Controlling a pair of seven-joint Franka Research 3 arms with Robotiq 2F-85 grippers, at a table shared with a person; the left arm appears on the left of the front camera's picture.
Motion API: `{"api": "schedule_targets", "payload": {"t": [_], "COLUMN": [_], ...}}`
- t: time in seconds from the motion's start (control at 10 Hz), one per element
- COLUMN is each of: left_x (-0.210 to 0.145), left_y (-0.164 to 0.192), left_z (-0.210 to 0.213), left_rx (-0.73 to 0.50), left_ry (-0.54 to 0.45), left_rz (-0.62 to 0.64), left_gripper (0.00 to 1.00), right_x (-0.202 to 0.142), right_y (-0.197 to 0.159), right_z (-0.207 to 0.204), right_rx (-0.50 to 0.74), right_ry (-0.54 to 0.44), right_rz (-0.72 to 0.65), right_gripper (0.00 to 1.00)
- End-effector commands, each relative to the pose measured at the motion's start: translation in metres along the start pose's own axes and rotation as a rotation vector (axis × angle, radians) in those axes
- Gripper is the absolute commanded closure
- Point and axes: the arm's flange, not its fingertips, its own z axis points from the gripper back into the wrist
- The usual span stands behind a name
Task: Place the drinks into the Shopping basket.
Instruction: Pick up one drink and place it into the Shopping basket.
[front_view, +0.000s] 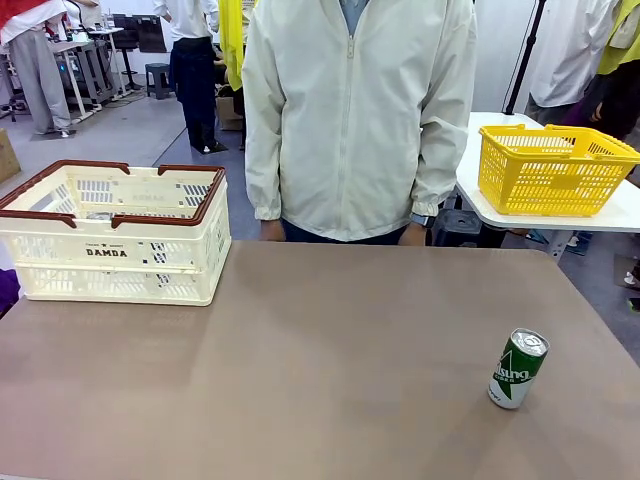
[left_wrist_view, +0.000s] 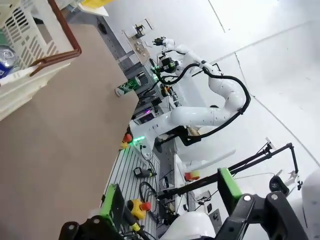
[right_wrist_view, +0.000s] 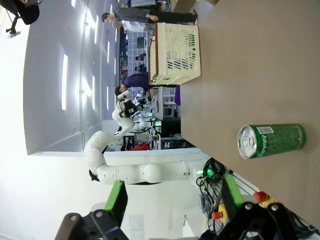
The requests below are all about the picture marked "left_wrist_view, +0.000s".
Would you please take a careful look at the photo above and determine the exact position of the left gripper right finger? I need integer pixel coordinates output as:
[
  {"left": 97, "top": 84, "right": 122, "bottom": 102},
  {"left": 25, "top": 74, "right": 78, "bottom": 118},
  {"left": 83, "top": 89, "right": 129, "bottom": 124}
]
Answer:
[{"left": 214, "top": 167, "right": 310, "bottom": 240}]

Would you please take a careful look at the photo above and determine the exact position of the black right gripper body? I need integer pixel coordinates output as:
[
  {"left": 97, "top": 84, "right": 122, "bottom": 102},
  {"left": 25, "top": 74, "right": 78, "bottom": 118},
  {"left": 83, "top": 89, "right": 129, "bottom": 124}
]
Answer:
[{"left": 159, "top": 56, "right": 180, "bottom": 74}]

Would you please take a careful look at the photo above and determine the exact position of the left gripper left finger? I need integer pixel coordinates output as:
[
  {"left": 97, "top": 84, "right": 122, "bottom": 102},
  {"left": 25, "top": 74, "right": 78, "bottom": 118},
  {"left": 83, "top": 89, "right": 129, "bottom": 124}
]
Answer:
[{"left": 58, "top": 183, "right": 131, "bottom": 240}]

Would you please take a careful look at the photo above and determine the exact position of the green drink can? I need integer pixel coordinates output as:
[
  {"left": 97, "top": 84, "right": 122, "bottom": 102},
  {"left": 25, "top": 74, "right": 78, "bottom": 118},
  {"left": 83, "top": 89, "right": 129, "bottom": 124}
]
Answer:
[{"left": 114, "top": 75, "right": 143, "bottom": 98}]

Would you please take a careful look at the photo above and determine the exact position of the blue drink can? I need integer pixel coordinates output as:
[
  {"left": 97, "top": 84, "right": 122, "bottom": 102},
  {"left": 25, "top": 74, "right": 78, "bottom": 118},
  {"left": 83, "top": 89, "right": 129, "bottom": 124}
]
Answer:
[{"left": 0, "top": 46, "right": 20, "bottom": 80}]

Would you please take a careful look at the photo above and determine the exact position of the cream plastic folding shopping basket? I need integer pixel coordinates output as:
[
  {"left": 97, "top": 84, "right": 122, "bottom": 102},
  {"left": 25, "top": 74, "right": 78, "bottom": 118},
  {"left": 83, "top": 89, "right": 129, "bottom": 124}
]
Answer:
[{"left": 0, "top": 0, "right": 83, "bottom": 122}]

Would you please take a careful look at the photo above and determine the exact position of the yellow box emergency stop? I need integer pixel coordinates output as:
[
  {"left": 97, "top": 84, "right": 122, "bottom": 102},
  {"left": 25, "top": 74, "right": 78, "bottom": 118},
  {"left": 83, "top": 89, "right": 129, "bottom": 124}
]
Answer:
[{"left": 127, "top": 199, "right": 152, "bottom": 219}]

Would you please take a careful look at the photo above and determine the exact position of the black handheld enabling device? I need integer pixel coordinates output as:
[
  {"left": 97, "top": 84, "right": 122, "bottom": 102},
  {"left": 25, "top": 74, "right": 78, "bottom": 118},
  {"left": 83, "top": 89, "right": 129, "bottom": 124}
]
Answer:
[{"left": 133, "top": 166, "right": 158, "bottom": 179}]

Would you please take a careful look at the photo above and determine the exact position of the red yellow emergency stop button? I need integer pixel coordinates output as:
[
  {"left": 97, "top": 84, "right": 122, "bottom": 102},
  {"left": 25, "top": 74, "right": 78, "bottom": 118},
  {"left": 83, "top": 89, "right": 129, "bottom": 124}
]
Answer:
[
  {"left": 119, "top": 133, "right": 133, "bottom": 150},
  {"left": 184, "top": 170, "right": 201, "bottom": 181}
]

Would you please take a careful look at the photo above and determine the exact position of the white side table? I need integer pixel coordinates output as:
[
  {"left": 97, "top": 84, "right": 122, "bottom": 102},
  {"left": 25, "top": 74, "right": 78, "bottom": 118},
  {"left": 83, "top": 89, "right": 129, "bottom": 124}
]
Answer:
[{"left": 77, "top": 0, "right": 110, "bottom": 18}]

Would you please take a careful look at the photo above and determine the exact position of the black yellow handled tool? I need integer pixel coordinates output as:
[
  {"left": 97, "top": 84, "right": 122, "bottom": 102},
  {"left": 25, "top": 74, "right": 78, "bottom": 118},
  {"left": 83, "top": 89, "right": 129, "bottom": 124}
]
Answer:
[{"left": 123, "top": 212, "right": 151, "bottom": 237}]

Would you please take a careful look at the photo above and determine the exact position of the grey slotted aluminium base plate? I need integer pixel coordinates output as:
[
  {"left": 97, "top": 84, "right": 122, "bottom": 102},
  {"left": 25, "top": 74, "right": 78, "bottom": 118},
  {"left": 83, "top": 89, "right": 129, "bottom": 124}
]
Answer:
[{"left": 109, "top": 147, "right": 161, "bottom": 226}]

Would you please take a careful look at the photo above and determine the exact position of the black camera on stand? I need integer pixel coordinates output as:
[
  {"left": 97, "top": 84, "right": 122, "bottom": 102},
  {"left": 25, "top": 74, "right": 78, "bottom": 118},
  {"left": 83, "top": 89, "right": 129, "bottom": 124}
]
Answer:
[{"left": 268, "top": 174, "right": 291, "bottom": 198}]

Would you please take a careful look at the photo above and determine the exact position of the black articulated camera stand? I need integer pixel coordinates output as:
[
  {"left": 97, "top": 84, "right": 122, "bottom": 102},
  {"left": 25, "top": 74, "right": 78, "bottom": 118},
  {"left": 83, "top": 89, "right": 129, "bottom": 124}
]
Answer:
[{"left": 154, "top": 142, "right": 301, "bottom": 201}]

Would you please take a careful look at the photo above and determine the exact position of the black corrugated cable hose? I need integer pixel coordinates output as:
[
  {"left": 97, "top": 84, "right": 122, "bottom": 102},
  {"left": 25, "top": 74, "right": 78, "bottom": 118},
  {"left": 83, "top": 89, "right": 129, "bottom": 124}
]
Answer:
[{"left": 159, "top": 62, "right": 252, "bottom": 147}]

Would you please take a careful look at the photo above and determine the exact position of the brown plastic basket handle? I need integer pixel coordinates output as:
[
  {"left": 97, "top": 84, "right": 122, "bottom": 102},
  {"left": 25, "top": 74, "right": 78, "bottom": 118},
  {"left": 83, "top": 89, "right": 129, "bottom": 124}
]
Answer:
[{"left": 29, "top": 0, "right": 83, "bottom": 77}]

